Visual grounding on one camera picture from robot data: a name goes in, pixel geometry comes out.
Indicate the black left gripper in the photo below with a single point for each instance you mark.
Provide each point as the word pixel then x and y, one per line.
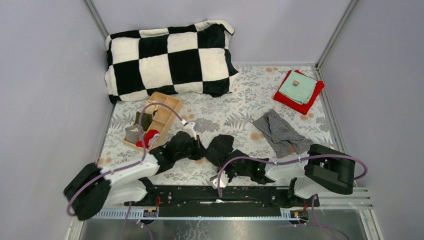
pixel 200 150

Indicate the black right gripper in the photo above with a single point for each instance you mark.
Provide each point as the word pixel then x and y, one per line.
pixel 230 176

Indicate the grey striped underwear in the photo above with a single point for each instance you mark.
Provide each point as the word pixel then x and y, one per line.
pixel 281 136

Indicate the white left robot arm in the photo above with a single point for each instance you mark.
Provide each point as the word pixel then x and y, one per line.
pixel 95 187

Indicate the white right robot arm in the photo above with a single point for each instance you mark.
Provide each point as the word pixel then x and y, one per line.
pixel 322 169

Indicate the red rolled sock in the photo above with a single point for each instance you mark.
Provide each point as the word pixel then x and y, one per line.
pixel 150 138

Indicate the wooden divided organizer box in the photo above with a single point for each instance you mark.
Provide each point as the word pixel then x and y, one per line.
pixel 162 120

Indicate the dark green rolled sock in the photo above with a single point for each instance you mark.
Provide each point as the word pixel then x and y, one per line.
pixel 145 120

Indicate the beige rolled sock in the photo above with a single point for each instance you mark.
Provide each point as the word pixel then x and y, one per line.
pixel 152 108

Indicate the grey rolled sock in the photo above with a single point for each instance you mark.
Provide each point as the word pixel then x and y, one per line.
pixel 133 133

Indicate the floral patterned bed sheet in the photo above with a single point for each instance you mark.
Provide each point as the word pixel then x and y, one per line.
pixel 231 114

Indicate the red folded garment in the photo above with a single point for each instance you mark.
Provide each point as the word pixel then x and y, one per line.
pixel 304 108

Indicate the black white checkered pillow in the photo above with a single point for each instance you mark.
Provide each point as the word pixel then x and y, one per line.
pixel 172 60

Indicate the mint green folded cloth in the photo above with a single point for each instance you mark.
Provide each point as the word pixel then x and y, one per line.
pixel 298 88

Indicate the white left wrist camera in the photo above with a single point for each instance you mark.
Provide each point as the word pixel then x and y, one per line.
pixel 189 128

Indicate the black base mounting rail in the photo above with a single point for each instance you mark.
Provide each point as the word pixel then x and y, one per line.
pixel 236 201

